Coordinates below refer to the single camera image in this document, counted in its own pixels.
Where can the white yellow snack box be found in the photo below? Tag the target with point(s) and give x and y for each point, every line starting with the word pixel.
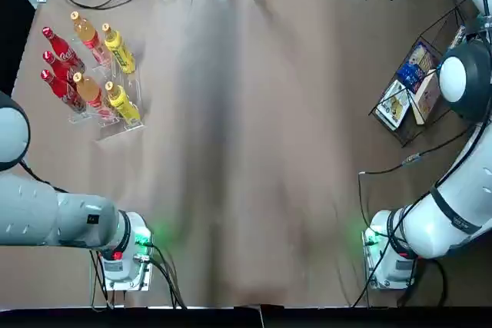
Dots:
pixel 393 105

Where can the dark blue cookie bag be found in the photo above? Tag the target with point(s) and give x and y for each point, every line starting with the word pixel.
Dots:
pixel 415 68

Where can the orange tea bottle red label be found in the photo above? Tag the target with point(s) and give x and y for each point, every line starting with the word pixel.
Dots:
pixel 90 36
pixel 92 93

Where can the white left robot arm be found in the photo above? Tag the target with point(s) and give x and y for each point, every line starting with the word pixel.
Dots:
pixel 34 213

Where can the clear acrylic shelf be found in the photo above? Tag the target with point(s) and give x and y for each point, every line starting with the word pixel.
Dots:
pixel 132 90

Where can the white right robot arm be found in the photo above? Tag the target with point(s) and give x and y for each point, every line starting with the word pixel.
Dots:
pixel 442 224

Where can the yellow drink bottle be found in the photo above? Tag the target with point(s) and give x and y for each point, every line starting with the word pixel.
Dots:
pixel 119 49
pixel 123 103

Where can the white cracker box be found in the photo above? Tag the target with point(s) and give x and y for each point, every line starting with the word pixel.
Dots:
pixel 426 99

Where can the red cola bottle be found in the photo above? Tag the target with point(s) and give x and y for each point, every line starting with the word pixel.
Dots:
pixel 63 48
pixel 63 91
pixel 57 66

